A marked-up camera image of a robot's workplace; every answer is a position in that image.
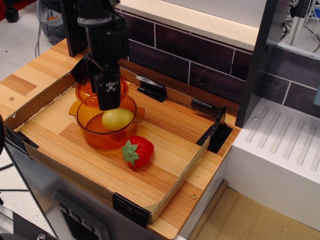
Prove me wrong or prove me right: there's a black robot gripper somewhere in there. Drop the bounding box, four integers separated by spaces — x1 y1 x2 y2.
77 12 129 111

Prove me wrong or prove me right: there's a yellow toy potato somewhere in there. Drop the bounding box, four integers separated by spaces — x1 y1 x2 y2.
102 107 135 132

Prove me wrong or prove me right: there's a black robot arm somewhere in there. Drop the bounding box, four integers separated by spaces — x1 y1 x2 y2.
76 0 130 111

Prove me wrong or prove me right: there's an orange transparent pot lid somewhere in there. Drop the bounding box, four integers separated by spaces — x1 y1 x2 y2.
75 76 129 101

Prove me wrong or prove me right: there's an orange transparent plastic pot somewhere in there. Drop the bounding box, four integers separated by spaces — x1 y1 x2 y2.
69 93 145 150

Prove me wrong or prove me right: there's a cardboard fence with black tape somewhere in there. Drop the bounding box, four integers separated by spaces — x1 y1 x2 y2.
0 56 239 239

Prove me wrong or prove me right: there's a grey fabric bag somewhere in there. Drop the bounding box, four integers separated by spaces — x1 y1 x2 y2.
36 0 66 47

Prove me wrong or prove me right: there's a red toy strawberry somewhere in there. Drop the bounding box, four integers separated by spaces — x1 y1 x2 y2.
121 135 155 168

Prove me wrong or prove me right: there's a black caster wheel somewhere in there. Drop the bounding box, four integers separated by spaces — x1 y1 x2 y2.
4 6 19 23

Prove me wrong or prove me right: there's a white toy sink drainboard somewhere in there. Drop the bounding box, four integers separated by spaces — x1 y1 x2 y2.
225 99 320 230

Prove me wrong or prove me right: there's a dark grey vertical post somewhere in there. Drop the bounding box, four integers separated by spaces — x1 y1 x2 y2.
235 0 290 128

